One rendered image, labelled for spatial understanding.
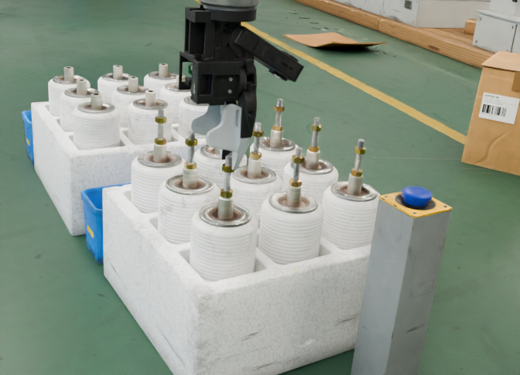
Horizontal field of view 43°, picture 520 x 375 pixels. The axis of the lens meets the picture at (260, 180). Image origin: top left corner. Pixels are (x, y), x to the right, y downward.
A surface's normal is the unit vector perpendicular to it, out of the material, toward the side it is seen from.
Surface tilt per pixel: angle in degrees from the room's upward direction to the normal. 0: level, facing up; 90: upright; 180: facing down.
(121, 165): 90
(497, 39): 90
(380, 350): 90
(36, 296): 0
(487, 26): 90
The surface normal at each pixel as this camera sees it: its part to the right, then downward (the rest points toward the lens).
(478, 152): -0.47, 0.28
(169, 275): -0.85, 0.14
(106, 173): 0.48, 0.37
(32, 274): 0.07, -0.92
